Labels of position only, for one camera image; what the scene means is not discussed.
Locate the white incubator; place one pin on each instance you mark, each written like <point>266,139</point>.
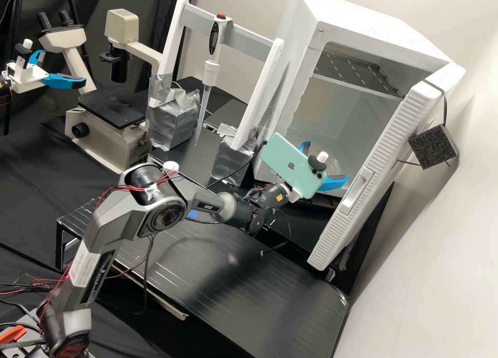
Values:
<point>350,27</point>

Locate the cream microscope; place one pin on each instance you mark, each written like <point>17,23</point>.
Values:
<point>105,128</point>

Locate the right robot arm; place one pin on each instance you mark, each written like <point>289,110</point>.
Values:
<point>116,214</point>

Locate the left phone holder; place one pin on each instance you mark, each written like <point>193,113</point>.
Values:
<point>25,48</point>

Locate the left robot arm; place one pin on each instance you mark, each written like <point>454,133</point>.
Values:
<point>3,85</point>

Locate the pipette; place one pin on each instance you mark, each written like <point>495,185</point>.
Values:
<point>213,43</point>

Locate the right wrist camera phone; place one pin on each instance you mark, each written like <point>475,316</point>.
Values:
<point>288,159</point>

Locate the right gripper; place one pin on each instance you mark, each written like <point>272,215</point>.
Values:
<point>296,193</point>

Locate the incubator door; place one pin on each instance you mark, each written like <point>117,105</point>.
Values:
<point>389,148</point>

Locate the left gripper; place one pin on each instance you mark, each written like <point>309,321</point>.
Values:
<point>24,77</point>

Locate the white pipette stand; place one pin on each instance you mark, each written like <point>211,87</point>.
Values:
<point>173,43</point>

